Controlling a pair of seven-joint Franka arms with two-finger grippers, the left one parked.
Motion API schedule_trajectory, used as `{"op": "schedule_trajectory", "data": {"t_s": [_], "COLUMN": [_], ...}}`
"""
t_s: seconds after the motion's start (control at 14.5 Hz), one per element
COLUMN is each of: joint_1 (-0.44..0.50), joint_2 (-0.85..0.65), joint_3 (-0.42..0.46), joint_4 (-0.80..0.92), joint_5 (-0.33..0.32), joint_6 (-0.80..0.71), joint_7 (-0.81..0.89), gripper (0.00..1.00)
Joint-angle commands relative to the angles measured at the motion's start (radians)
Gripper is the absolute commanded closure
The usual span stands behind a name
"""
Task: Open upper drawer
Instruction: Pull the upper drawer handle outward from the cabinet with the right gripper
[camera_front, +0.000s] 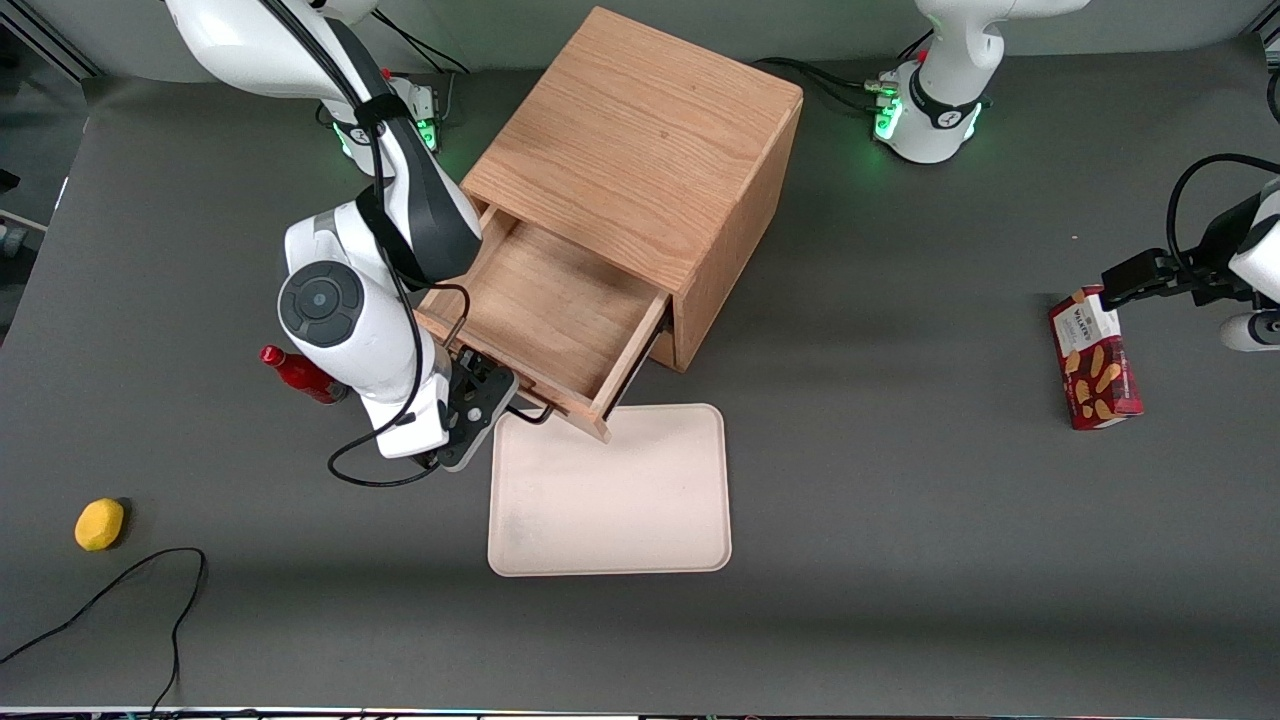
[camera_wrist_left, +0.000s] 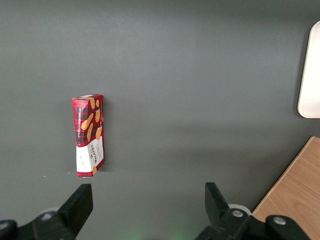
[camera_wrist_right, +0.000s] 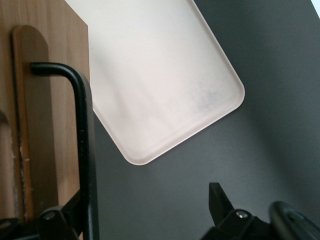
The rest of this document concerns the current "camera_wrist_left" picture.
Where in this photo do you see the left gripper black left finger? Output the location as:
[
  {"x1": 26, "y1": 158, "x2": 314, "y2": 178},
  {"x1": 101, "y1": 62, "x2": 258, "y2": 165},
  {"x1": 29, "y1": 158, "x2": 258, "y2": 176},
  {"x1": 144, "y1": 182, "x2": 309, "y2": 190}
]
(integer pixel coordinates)
[{"x1": 0, "y1": 183, "x2": 94, "y2": 240}]

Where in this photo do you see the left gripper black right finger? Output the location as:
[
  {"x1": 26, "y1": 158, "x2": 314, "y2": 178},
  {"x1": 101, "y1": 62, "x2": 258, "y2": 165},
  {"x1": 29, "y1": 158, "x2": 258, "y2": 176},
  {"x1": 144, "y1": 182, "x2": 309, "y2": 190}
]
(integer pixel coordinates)
[{"x1": 197, "y1": 182, "x2": 311, "y2": 240}]

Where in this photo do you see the oak wooden drawer cabinet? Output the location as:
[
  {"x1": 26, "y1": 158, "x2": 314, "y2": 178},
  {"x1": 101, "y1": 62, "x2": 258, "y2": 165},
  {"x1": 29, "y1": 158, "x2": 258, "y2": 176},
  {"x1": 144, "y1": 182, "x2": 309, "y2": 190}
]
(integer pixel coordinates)
[{"x1": 251, "y1": 135, "x2": 320, "y2": 240}]

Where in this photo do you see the red tartan shortbread box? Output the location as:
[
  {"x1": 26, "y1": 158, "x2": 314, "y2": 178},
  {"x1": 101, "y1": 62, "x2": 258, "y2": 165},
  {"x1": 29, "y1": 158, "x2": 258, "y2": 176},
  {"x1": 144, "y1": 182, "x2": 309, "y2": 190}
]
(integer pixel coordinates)
[{"x1": 71, "y1": 93, "x2": 105, "y2": 179}]

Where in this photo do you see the cream rectangular plastic tray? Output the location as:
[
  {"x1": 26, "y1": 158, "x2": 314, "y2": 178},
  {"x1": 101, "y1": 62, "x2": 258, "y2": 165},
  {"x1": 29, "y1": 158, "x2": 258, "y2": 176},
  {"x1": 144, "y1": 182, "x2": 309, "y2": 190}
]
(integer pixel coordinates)
[{"x1": 297, "y1": 20, "x2": 320, "y2": 119}]

